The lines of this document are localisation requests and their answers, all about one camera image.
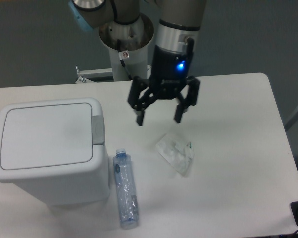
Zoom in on white plastic trash can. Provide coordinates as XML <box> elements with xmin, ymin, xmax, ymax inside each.
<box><xmin>0</xmin><ymin>98</ymin><xmax>110</xmax><ymax>206</ymax></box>

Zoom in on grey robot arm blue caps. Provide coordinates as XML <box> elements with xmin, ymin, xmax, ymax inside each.
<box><xmin>69</xmin><ymin>0</ymin><xmax>206</xmax><ymax>125</ymax></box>

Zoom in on white metal base frame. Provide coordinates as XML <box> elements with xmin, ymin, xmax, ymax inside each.
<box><xmin>75</xmin><ymin>64</ymin><xmax>153</xmax><ymax>84</ymax></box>

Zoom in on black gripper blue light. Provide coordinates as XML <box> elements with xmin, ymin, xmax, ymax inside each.
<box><xmin>127</xmin><ymin>44</ymin><xmax>200</xmax><ymax>126</ymax></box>

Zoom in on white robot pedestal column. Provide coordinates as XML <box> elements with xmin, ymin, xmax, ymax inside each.
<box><xmin>98</xmin><ymin>13</ymin><xmax>154</xmax><ymax>81</ymax></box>

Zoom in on crumpled white plastic wrapper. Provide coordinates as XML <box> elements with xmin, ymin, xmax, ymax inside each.
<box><xmin>155</xmin><ymin>133</ymin><xmax>195</xmax><ymax>176</ymax></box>

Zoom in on clear plastic water bottle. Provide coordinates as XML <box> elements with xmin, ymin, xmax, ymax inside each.
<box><xmin>112</xmin><ymin>148</ymin><xmax>139</xmax><ymax>230</ymax></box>

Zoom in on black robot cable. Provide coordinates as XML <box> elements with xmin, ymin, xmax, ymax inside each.
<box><xmin>117</xmin><ymin>39</ymin><xmax>135</xmax><ymax>81</ymax></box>

